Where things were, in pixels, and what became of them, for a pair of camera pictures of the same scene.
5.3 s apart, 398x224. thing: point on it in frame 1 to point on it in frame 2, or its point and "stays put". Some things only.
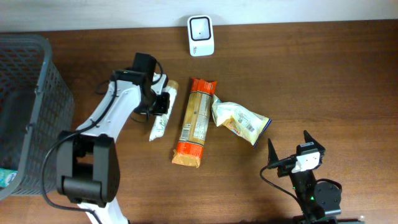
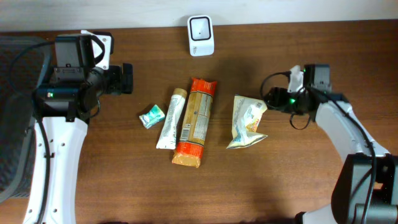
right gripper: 286,168 to 274,98
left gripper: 162,104 to 126,78
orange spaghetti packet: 188,151 stays put
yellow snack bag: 250,126 to 246,116
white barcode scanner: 201,35 stays put
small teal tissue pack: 6,177 to 152,117
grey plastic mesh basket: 36,105 stays put
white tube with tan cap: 159,122 to 167,139
